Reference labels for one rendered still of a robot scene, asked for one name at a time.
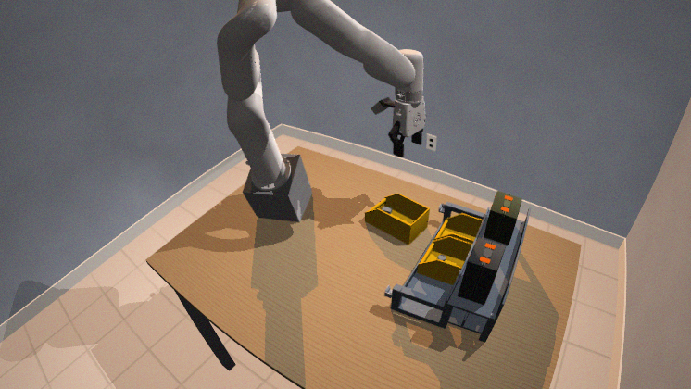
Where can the grey slanted shelf rack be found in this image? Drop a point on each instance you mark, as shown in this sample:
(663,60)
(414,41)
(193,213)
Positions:
(427,305)

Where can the yellow bin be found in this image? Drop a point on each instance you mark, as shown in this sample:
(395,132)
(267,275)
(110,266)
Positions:
(459,226)
(404,212)
(456,252)

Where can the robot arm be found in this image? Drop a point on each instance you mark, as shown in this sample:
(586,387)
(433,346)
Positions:
(239,72)

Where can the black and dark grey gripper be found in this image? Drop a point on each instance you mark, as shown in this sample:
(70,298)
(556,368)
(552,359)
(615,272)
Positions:
(410,118)

